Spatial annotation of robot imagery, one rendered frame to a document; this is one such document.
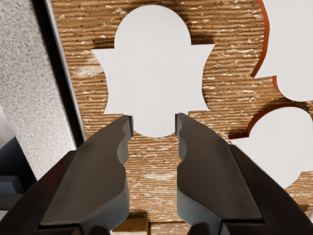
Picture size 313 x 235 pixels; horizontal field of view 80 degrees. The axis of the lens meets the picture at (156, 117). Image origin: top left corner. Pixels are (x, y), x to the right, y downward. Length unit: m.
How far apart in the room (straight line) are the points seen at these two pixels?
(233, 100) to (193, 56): 0.08
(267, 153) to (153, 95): 0.17
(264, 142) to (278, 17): 0.14
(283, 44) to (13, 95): 0.32
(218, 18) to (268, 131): 0.14
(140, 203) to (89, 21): 0.27
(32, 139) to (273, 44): 0.32
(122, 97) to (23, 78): 0.13
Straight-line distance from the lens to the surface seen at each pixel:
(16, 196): 0.51
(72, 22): 0.22
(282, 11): 0.23
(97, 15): 0.21
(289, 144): 0.30
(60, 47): 0.25
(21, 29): 0.27
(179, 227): 0.40
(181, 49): 0.20
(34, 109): 0.30
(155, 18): 0.19
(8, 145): 0.73
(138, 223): 0.36
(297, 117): 0.28
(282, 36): 0.23
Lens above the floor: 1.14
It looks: 62 degrees down
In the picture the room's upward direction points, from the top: 180 degrees clockwise
